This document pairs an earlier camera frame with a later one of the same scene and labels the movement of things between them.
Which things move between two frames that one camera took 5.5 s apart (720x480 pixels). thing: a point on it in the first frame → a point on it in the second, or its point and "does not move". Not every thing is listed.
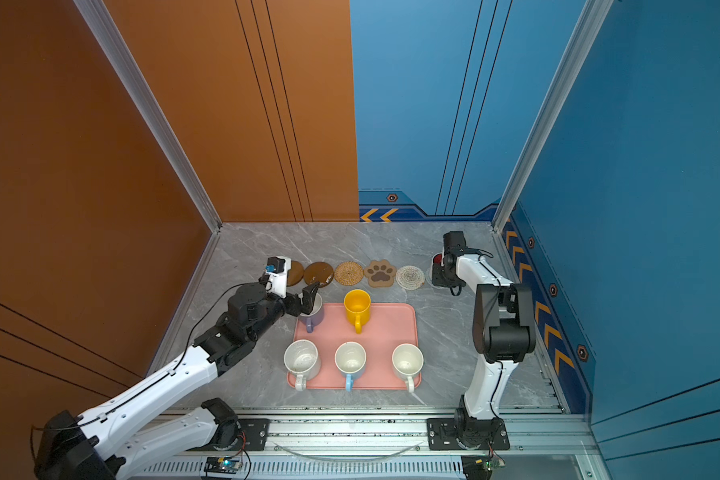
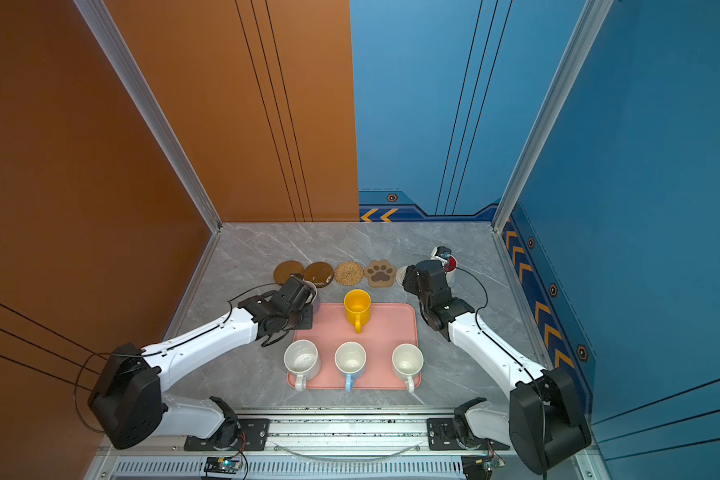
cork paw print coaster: [380, 273] does not move
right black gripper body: [440, 277] → [413, 285]
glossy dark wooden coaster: [318, 272] does not move
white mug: [302, 359] does not move
